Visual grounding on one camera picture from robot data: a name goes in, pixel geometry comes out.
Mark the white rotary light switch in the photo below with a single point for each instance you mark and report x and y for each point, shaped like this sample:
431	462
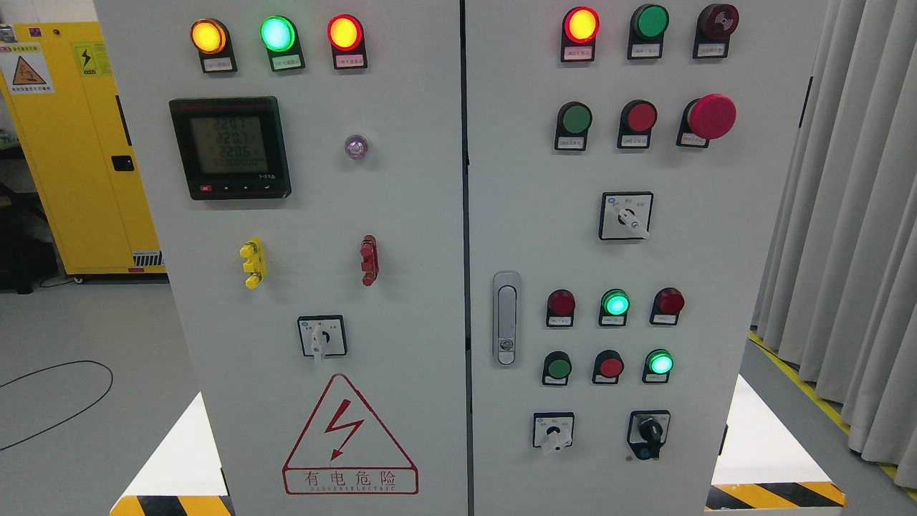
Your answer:
322	336

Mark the grey electrical control cabinet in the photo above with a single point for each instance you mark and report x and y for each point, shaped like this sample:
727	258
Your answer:
459	105

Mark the red terminal connector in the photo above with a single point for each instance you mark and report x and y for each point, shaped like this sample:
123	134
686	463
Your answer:
370	260

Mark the dark red lamp middle left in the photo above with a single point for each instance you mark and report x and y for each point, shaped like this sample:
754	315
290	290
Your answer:
560	309

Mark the dark red lamp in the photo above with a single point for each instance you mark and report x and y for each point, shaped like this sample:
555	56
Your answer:
560	309
666	307

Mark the green push button lower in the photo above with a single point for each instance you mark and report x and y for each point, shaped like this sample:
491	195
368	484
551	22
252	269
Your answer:
556	369

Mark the green push button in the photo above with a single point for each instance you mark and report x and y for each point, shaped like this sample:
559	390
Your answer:
556	369
573	122

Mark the clear white indicator lamp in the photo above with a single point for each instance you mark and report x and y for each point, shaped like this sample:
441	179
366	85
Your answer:
357	147

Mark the green lit lamp middle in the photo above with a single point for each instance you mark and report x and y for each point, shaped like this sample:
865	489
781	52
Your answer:
614	307

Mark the white rotary selector upper right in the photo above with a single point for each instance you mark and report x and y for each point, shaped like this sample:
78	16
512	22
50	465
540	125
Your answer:
625	216

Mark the white rotary selector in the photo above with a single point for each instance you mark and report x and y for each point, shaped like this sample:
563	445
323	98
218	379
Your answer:
625	216
552	432

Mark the green push button upper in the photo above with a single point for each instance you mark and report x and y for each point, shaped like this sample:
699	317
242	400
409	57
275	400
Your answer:
573	122

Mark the red push button lower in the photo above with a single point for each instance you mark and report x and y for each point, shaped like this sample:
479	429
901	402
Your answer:
608	367

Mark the red push button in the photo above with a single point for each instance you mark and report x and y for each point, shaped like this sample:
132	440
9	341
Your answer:
637	119
608	367

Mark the white rotary selector bottom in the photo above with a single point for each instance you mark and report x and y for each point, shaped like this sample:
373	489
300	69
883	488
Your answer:
552	432

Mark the yellow terminal connector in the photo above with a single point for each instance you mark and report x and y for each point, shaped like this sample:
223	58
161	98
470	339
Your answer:
252	253

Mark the dark red lamp middle right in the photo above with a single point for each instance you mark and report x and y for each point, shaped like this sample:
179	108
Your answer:
666	307

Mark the red electric danger warning sticker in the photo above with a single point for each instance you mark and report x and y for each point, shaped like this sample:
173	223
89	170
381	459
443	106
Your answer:
345	449

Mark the green lit button lower right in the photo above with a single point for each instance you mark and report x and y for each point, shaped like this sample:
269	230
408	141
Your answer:
657	367

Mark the red push button upper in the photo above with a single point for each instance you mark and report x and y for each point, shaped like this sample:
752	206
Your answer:
637	119

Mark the red indicator lamp top left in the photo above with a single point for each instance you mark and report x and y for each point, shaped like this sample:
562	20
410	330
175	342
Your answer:
347	41

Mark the black digital power meter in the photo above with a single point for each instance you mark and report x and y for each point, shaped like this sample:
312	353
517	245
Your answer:
231	148

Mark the red lit lamp right door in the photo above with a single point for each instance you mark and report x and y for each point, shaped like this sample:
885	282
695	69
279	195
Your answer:
578	34

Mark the green indicator lamp top left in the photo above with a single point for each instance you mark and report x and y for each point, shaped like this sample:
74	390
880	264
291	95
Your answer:
280	38

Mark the red emergency stop mushroom button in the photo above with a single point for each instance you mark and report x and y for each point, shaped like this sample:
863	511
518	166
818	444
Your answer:
705	119

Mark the green unlit lamp top right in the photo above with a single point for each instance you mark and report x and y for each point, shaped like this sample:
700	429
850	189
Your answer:
647	28

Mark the yellow indicator lamp top left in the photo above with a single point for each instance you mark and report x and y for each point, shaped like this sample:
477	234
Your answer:
213	44

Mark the dark red buzzer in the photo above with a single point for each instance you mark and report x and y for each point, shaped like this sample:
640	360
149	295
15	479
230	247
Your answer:
715	25

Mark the grey curtain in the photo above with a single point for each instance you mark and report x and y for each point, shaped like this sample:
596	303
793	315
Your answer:
838	297

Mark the yellow safety storage cabinet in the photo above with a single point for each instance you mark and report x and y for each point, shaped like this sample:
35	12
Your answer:
57	82

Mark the silver cabinet door handle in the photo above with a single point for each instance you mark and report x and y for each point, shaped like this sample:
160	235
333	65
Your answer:
505	300

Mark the black key selector switch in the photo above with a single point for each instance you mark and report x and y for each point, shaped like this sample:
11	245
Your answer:
647	432

